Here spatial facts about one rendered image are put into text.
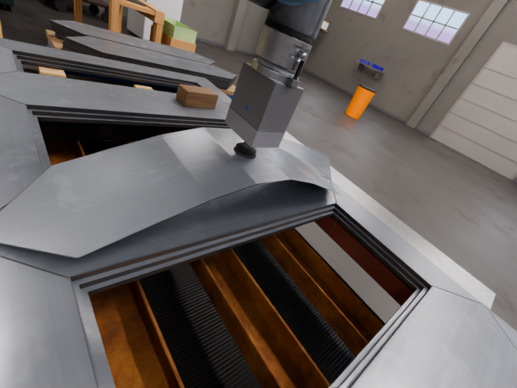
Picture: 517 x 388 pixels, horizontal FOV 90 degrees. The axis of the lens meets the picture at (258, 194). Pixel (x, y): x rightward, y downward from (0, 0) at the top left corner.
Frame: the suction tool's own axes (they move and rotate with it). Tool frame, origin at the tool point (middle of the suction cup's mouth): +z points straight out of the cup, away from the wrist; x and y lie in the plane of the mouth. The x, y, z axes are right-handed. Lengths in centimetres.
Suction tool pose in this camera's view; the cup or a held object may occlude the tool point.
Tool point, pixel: (242, 158)
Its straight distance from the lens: 48.7
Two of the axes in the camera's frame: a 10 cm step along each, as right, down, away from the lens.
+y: -5.7, -6.2, 5.3
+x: -7.4, 1.1, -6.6
